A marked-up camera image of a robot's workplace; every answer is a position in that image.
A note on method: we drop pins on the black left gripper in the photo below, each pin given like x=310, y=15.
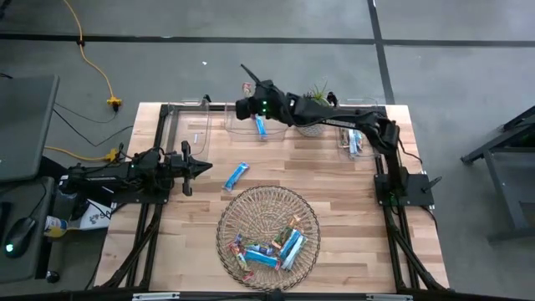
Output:
x=186, y=167

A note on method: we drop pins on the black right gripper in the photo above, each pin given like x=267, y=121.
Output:
x=271, y=102

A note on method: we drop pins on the blue snack bars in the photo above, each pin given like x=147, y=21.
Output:
x=247, y=89

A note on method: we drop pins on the green brown granola bar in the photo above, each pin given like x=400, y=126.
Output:
x=344, y=138

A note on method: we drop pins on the green orange granola bar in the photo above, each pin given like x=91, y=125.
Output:
x=285, y=232

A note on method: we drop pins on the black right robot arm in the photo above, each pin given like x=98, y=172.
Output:
x=334, y=115

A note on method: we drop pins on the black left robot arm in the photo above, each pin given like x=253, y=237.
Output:
x=113, y=175

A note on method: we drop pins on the clear plastic bin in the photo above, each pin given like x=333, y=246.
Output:
x=251, y=134
x=368, y=125
x=188, y=125

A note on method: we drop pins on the succulent in triangle-pattern pot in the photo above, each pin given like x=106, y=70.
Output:
x=311, y=131

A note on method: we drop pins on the round woven placemat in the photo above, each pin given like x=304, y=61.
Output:
x=263, y=209

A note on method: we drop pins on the white paper bag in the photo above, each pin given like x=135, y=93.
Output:
x=97, y=215

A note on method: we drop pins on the yellow white bottle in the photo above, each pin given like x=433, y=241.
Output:
x=54, y=226

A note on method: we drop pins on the dark grey monitor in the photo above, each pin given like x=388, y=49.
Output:
x=25, y=125

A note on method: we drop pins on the black computer mouse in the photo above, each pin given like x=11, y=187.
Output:
x=18, y=236

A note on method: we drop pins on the dark grey desk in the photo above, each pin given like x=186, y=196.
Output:
x=29, y=267

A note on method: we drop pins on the black metal rig frame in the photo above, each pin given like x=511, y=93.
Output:
x=161, y=125

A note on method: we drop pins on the aluminium extrusion bracket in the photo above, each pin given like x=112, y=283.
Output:
x=155, y=296
x=388, y=297

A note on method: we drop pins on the black table frame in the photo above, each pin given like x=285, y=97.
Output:
x=501, y=167

